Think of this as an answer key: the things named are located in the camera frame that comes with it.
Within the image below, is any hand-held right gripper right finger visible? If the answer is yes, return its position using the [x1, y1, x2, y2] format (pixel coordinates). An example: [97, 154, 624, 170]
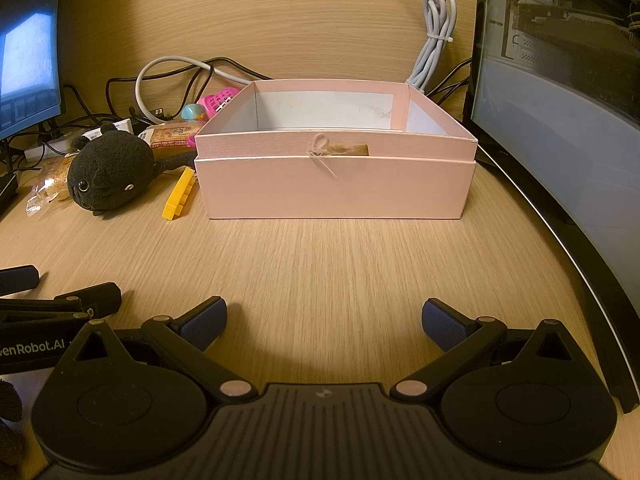
[390, 298, 593, 403]

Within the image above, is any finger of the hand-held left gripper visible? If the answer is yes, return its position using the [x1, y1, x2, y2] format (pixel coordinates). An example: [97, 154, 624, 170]
[0, 265, 40, 297]
[0, 283, 122, 322]

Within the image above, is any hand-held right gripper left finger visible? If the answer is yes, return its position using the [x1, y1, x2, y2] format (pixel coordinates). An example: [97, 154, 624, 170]
[55, 296, 257, 405]

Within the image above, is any clear snack bag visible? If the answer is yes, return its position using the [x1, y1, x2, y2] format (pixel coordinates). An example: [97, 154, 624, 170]
[24, 157, 73, 217]

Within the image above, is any yellow toy brick strip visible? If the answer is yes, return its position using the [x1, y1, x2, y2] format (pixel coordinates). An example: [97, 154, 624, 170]
[161, 167, 196, 221]

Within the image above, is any black plush toy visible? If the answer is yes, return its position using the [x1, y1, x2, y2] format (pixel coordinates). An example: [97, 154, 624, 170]
[67, 122, 196, 221]

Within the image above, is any brown snack packet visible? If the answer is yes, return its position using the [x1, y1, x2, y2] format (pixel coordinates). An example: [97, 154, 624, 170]
[137, 122, 198, 150]

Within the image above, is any pink cardboard box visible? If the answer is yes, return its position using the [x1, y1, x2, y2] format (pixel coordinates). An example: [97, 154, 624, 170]
[194, 79, 478, 221]

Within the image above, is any pink and green toy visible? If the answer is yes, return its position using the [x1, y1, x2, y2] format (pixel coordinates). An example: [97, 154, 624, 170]
[181, 104, 210, 150]

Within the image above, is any person's left hand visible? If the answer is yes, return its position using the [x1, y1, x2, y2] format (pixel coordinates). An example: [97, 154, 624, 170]
[0, 379, 26, 466]

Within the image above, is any black keyboard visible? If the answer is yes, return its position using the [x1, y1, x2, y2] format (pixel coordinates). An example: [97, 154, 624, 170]
[0, 172, 20, 216]

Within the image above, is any white power strip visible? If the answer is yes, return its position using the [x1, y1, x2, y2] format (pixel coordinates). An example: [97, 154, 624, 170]
[25, 119, 136, 162]

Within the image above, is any computer monitor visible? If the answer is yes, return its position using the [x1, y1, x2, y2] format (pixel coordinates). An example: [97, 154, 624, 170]
[0, 0, 66, 143]

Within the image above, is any computer tower case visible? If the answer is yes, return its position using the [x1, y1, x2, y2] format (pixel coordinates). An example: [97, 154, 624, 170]
[462, 0, 640, 413]

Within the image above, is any tangle of cables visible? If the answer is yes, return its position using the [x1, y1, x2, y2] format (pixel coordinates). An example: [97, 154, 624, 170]
[135, 56, 251, 123]

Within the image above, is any bundled grey cable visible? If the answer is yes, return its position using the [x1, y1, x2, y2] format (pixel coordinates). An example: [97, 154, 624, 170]
[405, 0, 458, 95]

